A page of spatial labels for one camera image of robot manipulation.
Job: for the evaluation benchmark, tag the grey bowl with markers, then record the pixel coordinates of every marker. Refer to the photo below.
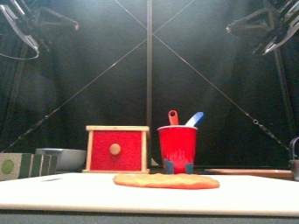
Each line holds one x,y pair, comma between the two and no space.
66,159

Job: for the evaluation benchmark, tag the blue and white utensil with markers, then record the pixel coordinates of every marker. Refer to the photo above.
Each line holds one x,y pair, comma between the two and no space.
194,119

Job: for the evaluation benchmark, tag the vertical metal frame pole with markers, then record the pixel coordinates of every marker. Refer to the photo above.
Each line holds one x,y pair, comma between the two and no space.
149,64

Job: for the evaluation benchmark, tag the red plastic cup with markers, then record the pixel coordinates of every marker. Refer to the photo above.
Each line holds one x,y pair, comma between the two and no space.
178,145

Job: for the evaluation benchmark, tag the wooden box with red drawer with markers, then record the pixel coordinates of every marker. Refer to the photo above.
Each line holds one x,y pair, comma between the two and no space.
117,150

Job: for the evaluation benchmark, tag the flat wooden board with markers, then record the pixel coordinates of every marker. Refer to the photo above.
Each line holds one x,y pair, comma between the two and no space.
249,173

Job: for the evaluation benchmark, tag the toy pizza base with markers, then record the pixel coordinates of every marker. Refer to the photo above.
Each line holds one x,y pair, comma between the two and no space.
168,181

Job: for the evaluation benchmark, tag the small blue block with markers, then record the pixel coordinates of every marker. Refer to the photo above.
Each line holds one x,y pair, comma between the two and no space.
189,168
170,166

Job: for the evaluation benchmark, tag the slanted dark frame post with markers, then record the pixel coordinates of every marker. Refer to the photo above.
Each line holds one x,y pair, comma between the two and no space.
284,87

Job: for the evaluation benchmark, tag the white plastic cutting board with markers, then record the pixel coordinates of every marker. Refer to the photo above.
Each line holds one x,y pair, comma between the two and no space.
78,195

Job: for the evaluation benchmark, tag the wooden block with green stripes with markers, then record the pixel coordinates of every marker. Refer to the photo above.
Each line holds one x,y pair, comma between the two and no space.
23,166

